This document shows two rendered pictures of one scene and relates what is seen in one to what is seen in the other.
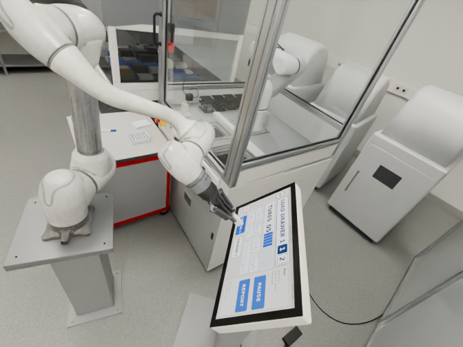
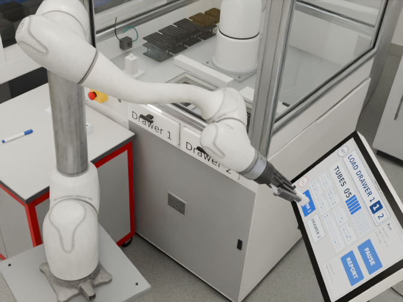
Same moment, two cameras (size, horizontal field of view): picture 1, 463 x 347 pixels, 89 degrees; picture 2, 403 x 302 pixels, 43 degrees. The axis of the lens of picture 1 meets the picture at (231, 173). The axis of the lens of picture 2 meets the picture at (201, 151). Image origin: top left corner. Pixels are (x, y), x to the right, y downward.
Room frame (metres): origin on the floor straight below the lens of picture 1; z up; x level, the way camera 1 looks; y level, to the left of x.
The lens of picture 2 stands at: (-0.50, 0.46, 2.17)
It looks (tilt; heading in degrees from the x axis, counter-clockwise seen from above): 39 degrees down; 350
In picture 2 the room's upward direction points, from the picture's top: 4 degrees clockwise
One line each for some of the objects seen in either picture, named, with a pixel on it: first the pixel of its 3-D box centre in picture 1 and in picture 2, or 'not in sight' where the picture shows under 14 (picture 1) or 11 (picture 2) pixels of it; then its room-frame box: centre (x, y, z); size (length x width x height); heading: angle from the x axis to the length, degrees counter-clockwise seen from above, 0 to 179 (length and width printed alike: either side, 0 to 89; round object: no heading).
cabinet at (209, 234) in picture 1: (230, 182); (221, 159); (1.61, -0.01, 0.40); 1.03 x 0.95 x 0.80; 43
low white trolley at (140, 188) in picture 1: (123, 171); (49, 195); (1.40, 0.87, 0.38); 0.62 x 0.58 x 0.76; 43
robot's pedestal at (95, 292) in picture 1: (86, 267); not in sight; (0.59, 0.66, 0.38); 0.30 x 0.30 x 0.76; 30
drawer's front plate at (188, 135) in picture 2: (204, 172); (210, 153); (1.08, 0.16, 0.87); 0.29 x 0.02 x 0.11; 43
